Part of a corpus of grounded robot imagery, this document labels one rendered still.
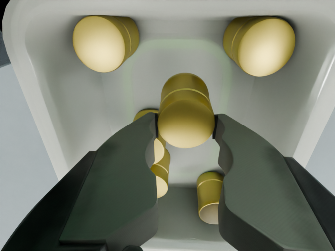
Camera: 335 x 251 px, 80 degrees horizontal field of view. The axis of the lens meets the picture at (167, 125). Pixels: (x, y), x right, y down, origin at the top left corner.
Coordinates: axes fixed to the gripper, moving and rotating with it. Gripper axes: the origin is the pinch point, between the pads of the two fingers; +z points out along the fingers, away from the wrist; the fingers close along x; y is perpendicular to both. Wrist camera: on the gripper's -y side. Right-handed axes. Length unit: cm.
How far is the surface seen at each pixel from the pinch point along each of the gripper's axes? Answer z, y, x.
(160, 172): 2.8, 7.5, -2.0
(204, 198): 3.0, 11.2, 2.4
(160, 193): 2.2, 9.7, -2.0
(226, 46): 5.4, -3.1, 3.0
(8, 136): 8.6, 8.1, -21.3
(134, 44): 5.1, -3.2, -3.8
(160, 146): 2.2, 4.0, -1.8
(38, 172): 8.6, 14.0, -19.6
